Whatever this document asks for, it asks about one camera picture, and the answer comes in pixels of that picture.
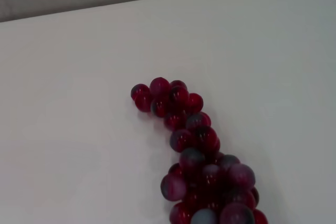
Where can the red grape bunch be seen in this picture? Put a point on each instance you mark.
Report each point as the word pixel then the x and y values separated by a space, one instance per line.
pixel 207 161

